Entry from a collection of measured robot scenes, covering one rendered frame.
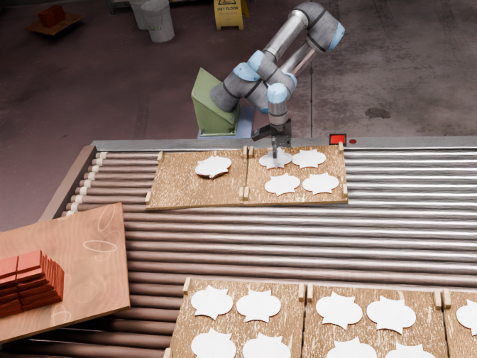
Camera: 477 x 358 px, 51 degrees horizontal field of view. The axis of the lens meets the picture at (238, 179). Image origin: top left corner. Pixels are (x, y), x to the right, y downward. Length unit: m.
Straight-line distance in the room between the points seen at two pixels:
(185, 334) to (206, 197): 0.63
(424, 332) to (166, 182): 1.18
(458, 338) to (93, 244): 1.24
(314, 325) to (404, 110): 2.73
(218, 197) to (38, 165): 2.47
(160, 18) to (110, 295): 4.13
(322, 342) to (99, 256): 0.81
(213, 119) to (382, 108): 1.99
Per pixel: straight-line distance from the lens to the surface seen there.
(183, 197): 2.09
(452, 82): 4.49
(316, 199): 1.99
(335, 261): 1.80
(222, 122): 2.44
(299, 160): 2.16
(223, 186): 2.10
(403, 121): 4.00
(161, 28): 5.56
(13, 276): 1.70
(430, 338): 1.65
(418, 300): 1.71
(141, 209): 2.14
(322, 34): 2.29
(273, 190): 2.03
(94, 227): 1.95
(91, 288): 1.76
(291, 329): 1.63
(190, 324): 1.69
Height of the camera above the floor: 2.33
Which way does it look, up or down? 41 degrees down
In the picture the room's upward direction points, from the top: 10 degrees counter-clockwise
